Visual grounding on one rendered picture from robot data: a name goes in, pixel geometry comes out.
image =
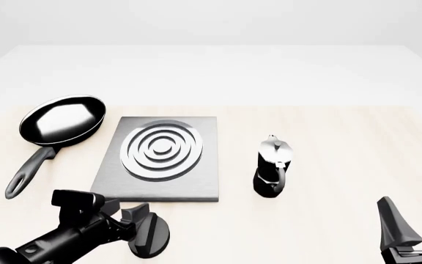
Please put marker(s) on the flat stove plate with rings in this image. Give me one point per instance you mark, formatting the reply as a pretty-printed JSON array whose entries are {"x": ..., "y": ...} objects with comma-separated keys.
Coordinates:
[{"x": 196, "y": 178}]

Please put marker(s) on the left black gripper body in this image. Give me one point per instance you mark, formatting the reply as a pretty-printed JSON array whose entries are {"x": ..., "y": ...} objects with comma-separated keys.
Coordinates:
[{"x": 110, "y": 228}]

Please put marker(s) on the black frying pan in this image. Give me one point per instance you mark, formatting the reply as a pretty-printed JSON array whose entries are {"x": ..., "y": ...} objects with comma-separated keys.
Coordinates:
[{"x": 62, "y": 121}]

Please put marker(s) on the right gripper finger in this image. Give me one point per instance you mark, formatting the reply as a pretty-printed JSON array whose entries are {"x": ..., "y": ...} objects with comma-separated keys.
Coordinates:
[{"x": 394, "y": 225}]

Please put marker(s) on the black and silver moka pot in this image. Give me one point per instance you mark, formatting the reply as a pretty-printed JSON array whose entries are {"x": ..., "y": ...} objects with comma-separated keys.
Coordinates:
[{"x": 267, "y": 167}]

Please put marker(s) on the round black stove knob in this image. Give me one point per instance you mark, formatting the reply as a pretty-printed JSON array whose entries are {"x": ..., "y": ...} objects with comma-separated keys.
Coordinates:
[{"x": 154, "y": 236}]

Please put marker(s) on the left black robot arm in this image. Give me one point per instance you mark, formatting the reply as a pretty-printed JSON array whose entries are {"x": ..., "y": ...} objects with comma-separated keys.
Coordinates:
[{"x": 50, "y": 242}]

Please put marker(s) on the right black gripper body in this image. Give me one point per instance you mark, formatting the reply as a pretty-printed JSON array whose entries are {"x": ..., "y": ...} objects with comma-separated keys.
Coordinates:
[{"x": 416, "y": 255}]

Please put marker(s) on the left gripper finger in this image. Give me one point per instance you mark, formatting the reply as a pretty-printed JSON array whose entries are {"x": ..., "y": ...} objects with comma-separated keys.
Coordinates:
[
  {"x": 134, "y": 213},
  {"x": 111, "y": 206}
]

